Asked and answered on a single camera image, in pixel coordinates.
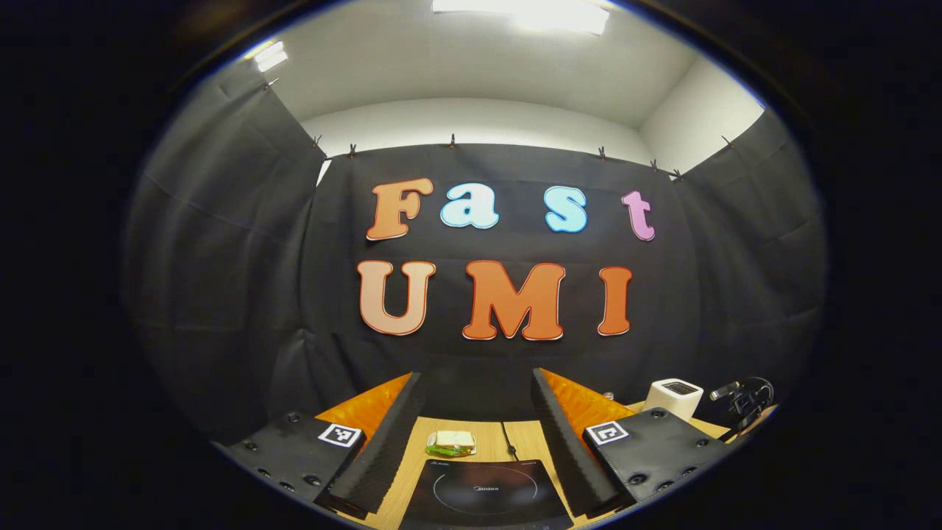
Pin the stainless steel pot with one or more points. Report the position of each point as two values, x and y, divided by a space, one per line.
745 403

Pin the black backdrop cloth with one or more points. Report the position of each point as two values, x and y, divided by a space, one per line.
221 258

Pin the sandwich with lettuce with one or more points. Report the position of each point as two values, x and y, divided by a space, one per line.
450 442

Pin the black induction cooktop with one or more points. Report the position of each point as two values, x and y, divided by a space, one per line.
486 493

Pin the ceiling light panel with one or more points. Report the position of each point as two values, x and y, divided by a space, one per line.
271 57
530 15

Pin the row of cloth clips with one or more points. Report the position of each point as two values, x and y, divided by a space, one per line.
452 141

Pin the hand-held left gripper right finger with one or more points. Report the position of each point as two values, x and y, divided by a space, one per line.
570 449

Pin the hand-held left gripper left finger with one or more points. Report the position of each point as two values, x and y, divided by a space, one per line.
386 449

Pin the white toaster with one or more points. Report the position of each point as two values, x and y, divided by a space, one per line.
671 401

